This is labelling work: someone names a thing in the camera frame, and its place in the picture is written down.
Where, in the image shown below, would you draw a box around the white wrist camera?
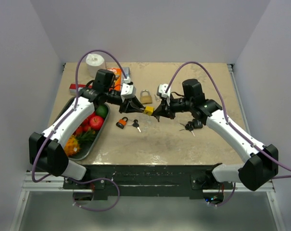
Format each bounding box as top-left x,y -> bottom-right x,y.
156,84 -> 170,99
120,77 -> 136,102

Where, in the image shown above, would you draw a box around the orange razor box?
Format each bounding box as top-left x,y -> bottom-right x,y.
107,68 -> 122,87

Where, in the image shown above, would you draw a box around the black padlock with keys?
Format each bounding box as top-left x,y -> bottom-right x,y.
179,119 -> 203,137

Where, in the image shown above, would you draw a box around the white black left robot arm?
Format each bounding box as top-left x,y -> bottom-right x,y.
29,69 -> 145,189

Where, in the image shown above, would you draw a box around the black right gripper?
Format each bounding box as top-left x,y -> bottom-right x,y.
153,94 -> 193,120

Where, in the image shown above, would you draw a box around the red toothpaste box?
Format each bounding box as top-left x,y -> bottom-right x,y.
69,84 -> 86,95

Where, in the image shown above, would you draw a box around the orange spiky fruit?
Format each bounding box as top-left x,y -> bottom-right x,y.
64,135 -> 81,157

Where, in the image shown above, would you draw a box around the yellow padlock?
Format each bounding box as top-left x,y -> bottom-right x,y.
143,106 -> 154,116

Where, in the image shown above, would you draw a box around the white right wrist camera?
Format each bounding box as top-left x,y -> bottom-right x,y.
156,84 -> 170,99

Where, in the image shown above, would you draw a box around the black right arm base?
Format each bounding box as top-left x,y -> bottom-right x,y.
190,163 -> 225,205

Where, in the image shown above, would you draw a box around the red strawberries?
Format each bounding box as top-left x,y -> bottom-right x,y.
74,118 -> 91,136

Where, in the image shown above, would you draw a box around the brass padlock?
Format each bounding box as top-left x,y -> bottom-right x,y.
140,90 -> 152,104

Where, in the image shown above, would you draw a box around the red apple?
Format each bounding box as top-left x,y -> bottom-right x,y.
89,115 -> 104,130

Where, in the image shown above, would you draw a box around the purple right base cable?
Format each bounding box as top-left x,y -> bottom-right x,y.
207,182 -> 236,207

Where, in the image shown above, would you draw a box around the white toilet paper roll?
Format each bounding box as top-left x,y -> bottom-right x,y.
86,53 -> 106,78

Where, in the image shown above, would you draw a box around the dark grey fruit tray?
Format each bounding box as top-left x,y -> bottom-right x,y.
68,104 -> 110,161

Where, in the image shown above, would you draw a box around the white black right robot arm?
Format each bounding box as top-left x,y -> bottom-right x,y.
152,79 -> 278,191

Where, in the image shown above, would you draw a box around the black head key set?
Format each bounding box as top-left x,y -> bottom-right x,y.
128,119 -> 141,133

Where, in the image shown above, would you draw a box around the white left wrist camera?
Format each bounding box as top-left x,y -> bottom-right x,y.
120,77 -> 136,102

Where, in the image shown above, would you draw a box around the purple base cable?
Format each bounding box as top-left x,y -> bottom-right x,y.
207,182 -> 236,207
63,177 -> 121,212

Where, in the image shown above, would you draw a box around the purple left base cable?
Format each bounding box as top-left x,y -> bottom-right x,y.
63,177 -> 121,212

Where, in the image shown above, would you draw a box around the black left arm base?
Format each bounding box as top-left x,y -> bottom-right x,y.
63,165 -> 114,201

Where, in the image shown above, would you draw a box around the green lime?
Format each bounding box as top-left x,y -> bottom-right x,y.
95,105 -> 109,119

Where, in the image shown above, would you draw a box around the green leaves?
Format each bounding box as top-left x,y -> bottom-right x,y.
76,130 -> 96,145

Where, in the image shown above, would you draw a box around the orange padlock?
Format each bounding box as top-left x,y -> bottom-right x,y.
116,116 -> 128,129

